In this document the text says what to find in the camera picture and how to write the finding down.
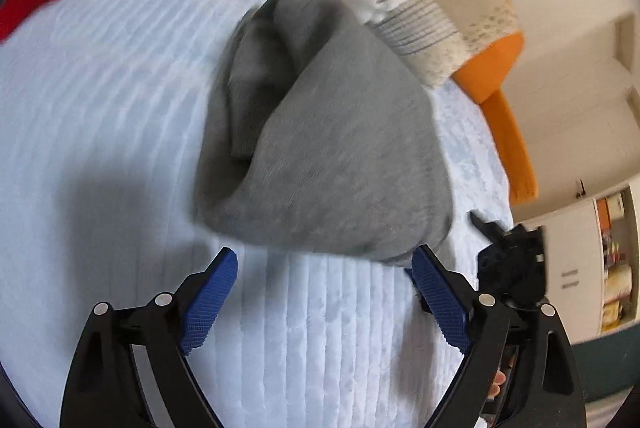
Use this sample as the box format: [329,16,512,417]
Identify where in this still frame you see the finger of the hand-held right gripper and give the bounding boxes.
[469,210,504,245]

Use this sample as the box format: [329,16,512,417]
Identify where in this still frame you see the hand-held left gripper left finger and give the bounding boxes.
[59,246,239,428]

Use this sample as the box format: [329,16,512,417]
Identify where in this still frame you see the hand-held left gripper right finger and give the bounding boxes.
[404,244,587,428]

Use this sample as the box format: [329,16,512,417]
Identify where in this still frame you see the grey sweater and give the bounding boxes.
[195,0,453,268]

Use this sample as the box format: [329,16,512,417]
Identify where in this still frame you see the person's right hand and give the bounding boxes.
[489,368,507,399]

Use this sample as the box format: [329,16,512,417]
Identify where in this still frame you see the white cabinet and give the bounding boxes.
[515,180,640,349]

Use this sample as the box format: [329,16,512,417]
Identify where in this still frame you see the shelved bottles and boxes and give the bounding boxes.
[597,194,637,334]

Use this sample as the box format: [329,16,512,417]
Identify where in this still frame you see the orange pillow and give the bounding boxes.
[452,0,540,204]

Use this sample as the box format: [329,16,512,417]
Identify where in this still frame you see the beige striped pillow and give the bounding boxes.
[372,0,473,89]

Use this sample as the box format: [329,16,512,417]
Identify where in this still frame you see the light blue bed blanket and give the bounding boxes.
[0,0,516,428]

